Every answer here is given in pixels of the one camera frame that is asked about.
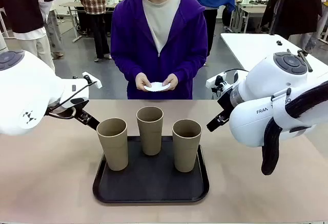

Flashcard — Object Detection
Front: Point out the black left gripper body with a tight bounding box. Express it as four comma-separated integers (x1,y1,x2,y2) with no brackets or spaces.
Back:
74,108,90,125

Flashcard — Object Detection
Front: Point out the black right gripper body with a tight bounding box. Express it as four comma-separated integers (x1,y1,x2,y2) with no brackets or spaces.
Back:
217,90,234,118

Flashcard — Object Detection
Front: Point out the tall beige tumbler cup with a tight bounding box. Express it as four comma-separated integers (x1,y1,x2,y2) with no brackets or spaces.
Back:
96,117,128,171
136,106,164,156
172,119,203,173

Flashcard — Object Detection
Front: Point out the person's right forearm purple sleeve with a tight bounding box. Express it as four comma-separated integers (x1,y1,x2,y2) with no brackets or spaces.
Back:
110,49,141,89

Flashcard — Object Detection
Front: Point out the person's left forearm purple sleeve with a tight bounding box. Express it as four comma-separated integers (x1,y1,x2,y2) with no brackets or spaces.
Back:
174,49,208,91

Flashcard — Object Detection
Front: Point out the person's left hand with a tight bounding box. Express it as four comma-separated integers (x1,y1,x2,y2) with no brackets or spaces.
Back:
161,73,179,91

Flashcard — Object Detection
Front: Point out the person's right hand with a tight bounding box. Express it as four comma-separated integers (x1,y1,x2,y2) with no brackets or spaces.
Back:
135,72,152,91

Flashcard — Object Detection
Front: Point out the black plastic serving tray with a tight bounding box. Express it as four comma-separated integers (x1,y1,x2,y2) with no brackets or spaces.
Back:
92,135,210,204

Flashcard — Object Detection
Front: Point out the person in purple hoodie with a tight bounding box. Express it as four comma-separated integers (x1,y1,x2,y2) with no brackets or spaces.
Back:
110,0,208,100

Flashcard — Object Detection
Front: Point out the person in grey trousers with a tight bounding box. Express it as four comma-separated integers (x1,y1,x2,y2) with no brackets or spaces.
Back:
38,0,65,59

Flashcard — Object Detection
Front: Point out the black rod tool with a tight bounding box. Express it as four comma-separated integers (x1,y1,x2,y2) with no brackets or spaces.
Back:
297,49,313,72

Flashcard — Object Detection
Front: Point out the grey office desk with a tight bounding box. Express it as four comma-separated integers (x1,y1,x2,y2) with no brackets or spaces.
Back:
229,2,267,34
59,1,116,43

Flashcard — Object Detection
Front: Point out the person in dark coat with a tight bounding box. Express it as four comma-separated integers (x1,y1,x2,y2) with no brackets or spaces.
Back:
260,0,323,53

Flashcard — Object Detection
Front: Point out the person in black top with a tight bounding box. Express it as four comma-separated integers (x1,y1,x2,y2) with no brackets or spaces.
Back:
0,0,61,72

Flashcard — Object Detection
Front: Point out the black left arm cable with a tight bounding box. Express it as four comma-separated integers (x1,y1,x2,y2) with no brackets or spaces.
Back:
46,76,98,120

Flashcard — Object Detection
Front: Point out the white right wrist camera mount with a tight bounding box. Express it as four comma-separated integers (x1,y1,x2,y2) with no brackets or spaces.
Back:
206,72,229,99

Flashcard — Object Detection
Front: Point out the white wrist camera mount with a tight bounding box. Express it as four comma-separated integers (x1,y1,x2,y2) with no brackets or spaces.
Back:
81,72,103,89
206,72,229,99

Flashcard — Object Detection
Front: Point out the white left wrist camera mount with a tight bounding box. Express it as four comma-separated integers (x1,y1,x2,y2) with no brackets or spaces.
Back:
81,72,103,89

